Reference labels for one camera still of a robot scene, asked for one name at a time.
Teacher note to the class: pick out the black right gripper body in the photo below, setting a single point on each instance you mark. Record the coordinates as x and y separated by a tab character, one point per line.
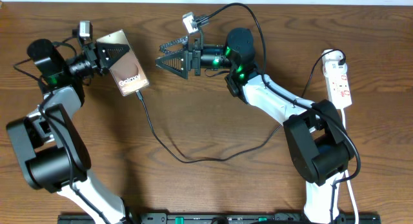
195	56

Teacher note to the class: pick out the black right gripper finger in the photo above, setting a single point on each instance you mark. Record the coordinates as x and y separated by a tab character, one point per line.
175	46
176	63

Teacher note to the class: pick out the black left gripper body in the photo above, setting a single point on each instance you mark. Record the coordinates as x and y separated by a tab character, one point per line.
91	55

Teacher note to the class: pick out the Samsung Galaxy smartphone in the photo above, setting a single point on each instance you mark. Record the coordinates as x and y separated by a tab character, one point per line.
127	72

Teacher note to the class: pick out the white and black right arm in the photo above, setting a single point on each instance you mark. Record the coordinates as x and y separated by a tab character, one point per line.
318	143

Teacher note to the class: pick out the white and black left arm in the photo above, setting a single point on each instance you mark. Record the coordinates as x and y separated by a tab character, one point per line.
48	148

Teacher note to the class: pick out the white power strip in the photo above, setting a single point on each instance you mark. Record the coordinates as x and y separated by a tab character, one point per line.
335	73

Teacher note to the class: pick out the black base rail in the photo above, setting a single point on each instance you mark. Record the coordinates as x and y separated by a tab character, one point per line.
280	217

